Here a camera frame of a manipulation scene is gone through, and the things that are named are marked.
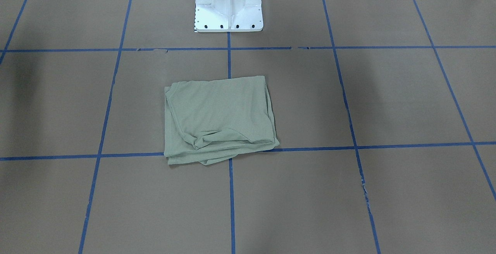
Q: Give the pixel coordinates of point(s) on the olive green long-sleeve shirt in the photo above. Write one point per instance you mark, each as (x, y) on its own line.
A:
(208, 122)

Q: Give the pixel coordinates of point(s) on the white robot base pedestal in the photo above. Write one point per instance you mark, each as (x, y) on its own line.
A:
(218, 16)

